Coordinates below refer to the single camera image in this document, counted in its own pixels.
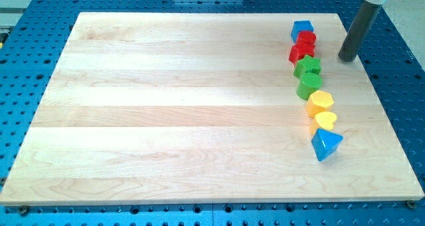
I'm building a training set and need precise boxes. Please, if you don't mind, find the red star block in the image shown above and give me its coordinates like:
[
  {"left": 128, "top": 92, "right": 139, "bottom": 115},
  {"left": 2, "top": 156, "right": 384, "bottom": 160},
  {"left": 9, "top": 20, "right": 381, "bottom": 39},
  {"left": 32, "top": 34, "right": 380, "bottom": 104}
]
[{"left": 288, "top": 43, "right": 315, "bottom": 66}]

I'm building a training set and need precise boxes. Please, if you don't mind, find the green star block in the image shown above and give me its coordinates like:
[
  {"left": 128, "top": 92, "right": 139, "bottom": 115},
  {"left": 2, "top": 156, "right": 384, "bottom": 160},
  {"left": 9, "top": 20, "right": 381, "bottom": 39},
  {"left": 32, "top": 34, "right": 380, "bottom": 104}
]
[{"left": 293, "top": 55, "right": 321, "bottom": 79}]

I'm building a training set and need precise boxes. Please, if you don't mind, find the light wooden board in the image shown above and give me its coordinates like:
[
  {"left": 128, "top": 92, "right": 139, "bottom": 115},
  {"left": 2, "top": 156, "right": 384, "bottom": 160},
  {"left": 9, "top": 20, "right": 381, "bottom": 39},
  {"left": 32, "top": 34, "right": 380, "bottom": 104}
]
[{"left": 1, "top": 13, "right": 424, "bottom": 206}]

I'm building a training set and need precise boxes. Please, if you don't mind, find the green cylinder block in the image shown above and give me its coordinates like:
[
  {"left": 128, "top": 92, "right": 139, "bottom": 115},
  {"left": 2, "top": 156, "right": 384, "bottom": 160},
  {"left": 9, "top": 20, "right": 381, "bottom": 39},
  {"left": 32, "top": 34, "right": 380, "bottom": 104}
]
[{"left": 296, "top": 72, "right": 323, "bottom": 100}]

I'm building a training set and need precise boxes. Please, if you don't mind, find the yellow hexagon block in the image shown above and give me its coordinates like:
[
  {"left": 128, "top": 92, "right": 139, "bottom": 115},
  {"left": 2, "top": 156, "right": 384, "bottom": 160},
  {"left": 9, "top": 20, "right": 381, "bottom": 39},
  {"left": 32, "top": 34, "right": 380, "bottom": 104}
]
[{"left": 306, "top": 90, "right": 335, "bottom": 118}]

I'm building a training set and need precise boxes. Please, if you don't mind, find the yellow heart block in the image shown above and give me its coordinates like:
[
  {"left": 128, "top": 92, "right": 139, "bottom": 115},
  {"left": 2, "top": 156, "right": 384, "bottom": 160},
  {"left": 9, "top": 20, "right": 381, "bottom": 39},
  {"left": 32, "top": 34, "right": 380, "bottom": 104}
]
[{"left": 309, "top": 112, "right": 337, "bottom": 135}]

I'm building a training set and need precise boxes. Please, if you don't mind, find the red cylinder block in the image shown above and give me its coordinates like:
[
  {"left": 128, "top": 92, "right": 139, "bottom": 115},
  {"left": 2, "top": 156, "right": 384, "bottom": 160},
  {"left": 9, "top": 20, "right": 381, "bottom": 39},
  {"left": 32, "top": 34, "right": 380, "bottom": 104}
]
[{"left": 296, "top": 31, "right": 317, "bottom": 46}]

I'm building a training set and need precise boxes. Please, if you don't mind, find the blue triangle block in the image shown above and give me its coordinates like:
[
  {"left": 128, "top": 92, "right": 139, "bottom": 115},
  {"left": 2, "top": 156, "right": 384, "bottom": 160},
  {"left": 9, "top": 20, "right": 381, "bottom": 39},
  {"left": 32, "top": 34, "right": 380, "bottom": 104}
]
[{"left": 311, "top": 129, "right": 344, "bottom": 162}]

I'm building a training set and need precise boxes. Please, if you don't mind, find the blue cube block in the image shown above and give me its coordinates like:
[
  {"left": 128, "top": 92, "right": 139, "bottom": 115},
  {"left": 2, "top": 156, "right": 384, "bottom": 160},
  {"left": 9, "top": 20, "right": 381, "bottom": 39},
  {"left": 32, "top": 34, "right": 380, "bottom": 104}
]
[{"left": 290, "top": 20, "right": 314, "bottom": 43}]

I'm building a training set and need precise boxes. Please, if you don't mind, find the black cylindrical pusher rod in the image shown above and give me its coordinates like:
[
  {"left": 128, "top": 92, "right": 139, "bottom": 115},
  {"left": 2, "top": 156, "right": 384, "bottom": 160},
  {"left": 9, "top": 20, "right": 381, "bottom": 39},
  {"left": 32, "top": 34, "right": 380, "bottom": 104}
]
[{"left": 338, "top": 0, "right": 382, "bottom": 62}]

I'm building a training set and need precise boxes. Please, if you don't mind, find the left board corner screw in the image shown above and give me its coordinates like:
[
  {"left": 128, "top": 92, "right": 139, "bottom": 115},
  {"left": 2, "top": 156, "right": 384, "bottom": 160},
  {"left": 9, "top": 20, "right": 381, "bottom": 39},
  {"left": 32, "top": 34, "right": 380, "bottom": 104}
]
[{"left": 17, "top": 205, "right": 29, "bottom": 216}]

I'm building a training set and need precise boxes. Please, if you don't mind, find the board corner screw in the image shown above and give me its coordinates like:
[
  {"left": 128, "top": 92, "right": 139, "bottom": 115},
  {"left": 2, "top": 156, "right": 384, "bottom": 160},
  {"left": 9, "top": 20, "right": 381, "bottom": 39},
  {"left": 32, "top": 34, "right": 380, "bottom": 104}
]
[
  {"left": 17, "top": 205, "right": 29, "bottom": 216},
  {"left": 405, "top": 200, "right": 416, "bottom": 210}
]

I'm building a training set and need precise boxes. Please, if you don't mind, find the right board corner screw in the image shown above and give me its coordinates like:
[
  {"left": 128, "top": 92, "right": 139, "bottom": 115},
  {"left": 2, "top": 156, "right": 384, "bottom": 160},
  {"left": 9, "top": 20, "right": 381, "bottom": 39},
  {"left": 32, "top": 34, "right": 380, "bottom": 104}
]
[{"left": 405, "top": 200, "right": 416, "bottom": 210}]

